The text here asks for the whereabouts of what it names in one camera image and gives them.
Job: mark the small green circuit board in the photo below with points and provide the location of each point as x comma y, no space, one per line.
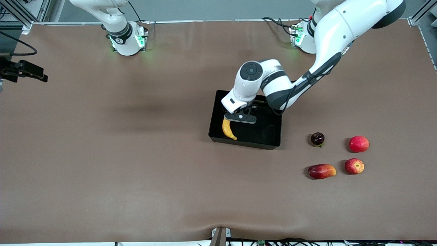
261,243

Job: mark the yellow banana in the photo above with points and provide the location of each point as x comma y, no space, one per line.
227,130

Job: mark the metal table clamp bracket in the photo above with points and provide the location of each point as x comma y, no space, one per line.
218,237

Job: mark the aluminium frame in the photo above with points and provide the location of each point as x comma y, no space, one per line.
418,15
45,8

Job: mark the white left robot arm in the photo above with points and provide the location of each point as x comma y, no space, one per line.
341,27

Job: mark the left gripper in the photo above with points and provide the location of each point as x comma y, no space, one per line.
252,110

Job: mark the plain red peach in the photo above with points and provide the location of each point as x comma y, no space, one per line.
359,144

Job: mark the black rectangular plastic box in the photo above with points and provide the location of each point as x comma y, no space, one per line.
263,136

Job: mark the dark purple mangosteen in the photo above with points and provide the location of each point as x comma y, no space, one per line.
317,138

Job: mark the small red yellow apple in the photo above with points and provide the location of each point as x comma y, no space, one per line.
354,166

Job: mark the brown table mat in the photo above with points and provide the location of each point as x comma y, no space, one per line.
136,171

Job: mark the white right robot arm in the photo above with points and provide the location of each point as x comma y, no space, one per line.
116,20

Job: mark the red yellow mango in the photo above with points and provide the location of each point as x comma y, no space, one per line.
321,171

